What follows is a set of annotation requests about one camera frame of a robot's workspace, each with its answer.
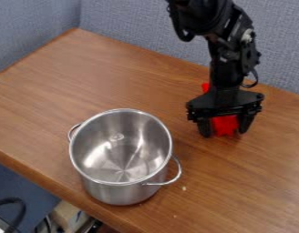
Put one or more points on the red plastic block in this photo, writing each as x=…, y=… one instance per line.
x=225, y=125

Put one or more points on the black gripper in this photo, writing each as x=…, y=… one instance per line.
x=220, y=103

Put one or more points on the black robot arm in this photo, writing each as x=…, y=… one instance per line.
x=222, y=22

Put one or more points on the stainless steel pot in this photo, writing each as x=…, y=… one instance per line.
x=122, y=150

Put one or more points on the beige box under table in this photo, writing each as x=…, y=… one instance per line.
x=70, y=217

